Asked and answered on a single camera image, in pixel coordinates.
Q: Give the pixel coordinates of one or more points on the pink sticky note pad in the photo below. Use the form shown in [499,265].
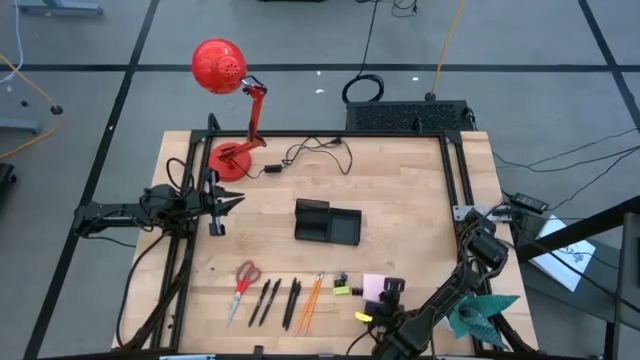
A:
[372,286]

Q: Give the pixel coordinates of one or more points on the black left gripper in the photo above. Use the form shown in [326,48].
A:
[212,205]

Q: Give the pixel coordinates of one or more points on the small black cube camera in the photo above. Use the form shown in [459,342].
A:
[258,350]

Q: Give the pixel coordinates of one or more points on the black metal table frame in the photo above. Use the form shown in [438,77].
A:
[325,133]

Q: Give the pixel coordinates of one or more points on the red desk lamp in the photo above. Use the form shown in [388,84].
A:
[218,65]

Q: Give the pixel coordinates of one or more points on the silver mounting plate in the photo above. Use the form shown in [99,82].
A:
[461,213]

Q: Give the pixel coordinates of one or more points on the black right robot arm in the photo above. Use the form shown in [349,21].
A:
[450,290]

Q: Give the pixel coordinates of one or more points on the black caster wheel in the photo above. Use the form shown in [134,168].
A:
[5,177]

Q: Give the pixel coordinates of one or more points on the white paper sheet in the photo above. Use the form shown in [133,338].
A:
[565,260]

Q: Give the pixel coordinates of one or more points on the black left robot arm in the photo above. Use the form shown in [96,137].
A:
[100,212]

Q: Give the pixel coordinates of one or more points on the black mesh desk organizer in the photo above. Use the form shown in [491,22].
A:
[345,227]

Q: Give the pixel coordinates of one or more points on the grey metal stand base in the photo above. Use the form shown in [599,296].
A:
[20,126]
[60,7]

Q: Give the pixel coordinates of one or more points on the grey metal post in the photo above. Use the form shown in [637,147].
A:
[630,280]

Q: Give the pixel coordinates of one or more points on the black diagonal metal beam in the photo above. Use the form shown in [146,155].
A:
[575,235]

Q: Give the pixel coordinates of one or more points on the small yellow-green note pad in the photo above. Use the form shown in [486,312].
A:
[341,290]

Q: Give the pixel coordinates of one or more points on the black pen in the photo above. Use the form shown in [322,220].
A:
[260,302]
[289,302]
[294,305]
[271,301]

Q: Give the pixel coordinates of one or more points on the black perforated metal box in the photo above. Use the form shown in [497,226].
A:
[405,116]

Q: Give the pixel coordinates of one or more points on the yellow tag on gripper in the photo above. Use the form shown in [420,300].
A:
[363,316]

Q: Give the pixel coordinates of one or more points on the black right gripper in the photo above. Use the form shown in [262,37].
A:
[392,300]

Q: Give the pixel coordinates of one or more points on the teal paper plant white pot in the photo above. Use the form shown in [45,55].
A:
[475,315]

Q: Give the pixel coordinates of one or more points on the black power adapter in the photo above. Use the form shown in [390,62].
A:
[531,202]

